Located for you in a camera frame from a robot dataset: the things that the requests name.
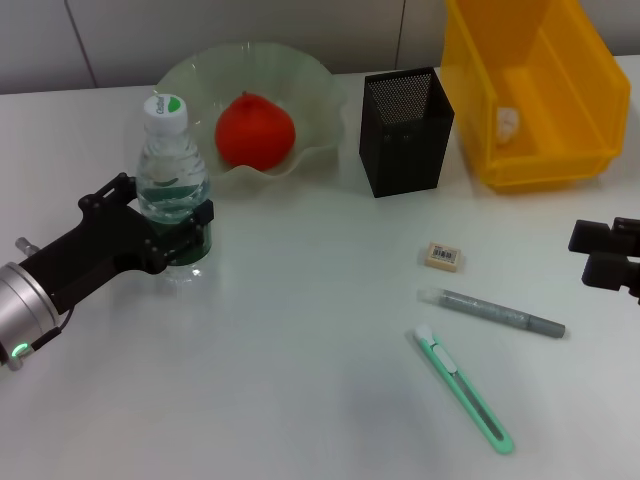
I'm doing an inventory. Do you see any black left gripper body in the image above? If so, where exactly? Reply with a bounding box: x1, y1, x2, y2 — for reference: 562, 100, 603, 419
20, 197, 167, 315

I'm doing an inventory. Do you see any clear green-label water bottle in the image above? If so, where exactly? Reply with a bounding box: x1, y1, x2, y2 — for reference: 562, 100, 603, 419
135, 93, 215, 285

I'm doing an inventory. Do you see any white paper ball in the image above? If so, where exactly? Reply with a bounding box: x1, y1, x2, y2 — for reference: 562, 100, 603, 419
494, 106, 521, 146

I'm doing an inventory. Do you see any grey marker pen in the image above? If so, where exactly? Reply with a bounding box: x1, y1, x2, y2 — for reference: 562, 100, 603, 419
417, 287, 567, 340

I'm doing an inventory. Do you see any beige eraser with barcode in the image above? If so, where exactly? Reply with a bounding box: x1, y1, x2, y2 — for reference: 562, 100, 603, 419
418, 242, 462, 274

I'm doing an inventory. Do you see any pale green wavy fruit plate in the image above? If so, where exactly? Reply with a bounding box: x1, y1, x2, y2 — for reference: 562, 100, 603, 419
152, 42, 347, 195

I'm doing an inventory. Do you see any green utility knife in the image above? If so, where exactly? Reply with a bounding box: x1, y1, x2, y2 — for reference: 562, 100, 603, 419
413, 324, 515, 456

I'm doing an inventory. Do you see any black mesh pen holder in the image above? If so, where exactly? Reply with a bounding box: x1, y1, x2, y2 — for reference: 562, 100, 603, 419
358, 66, 455, 200

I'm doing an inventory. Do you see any yellow plastic bin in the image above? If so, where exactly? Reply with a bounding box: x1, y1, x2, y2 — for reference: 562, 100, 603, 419
439, 0, 631, 195

